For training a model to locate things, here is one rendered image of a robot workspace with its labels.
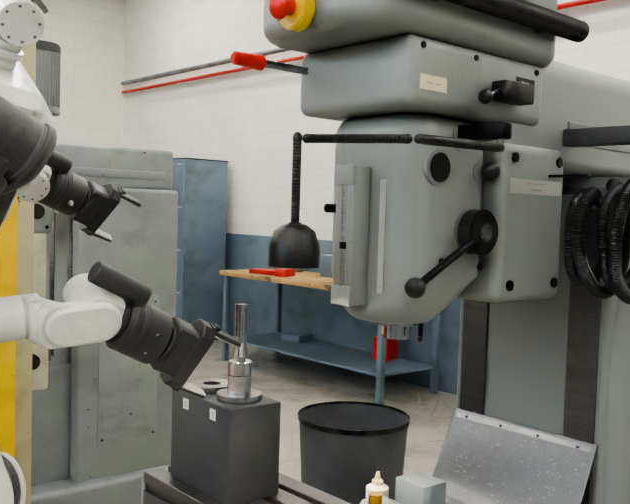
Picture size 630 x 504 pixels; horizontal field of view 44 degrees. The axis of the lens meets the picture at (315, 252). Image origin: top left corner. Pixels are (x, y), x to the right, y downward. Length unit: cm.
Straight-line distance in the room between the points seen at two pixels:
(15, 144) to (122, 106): 1010
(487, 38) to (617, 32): 473
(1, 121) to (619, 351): 108
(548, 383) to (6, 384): 183
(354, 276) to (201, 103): 839
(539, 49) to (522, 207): 25
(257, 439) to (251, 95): 732
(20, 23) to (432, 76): 60
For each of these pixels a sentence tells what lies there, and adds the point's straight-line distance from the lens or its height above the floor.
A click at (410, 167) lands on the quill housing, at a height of 155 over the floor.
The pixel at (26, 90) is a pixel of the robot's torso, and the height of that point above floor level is 164.
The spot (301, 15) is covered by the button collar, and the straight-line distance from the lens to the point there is 111.
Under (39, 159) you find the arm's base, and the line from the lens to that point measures 109.
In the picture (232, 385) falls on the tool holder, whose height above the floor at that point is 114.
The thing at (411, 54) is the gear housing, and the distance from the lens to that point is 111.
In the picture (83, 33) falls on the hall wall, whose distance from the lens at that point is 1107.
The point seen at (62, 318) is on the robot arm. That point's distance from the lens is 117.
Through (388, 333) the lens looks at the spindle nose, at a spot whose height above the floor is 129.
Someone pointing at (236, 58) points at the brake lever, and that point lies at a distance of 117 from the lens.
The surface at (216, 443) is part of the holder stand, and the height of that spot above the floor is 103.
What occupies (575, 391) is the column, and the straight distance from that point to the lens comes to 152.
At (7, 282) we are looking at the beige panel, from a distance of 274.
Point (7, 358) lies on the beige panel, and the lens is 277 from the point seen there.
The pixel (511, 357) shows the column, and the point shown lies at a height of 120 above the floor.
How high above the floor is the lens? 148
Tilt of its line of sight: 3 degrees down
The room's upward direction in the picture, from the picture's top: 2 degrees clockwise
